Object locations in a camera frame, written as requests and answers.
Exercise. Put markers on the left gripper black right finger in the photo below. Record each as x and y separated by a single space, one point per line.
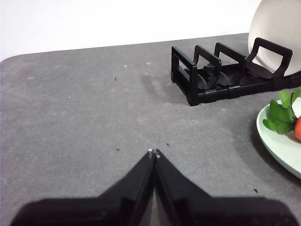
223 212

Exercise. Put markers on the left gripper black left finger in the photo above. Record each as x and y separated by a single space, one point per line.
105 212

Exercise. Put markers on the green round plate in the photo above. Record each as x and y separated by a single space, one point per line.
277 146

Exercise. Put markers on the orange carrot with green leaves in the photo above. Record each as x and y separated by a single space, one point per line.
279 115

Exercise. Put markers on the black plate rack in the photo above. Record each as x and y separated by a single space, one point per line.
211 94

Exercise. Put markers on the beige round plate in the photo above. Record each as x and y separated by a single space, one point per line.
277 23

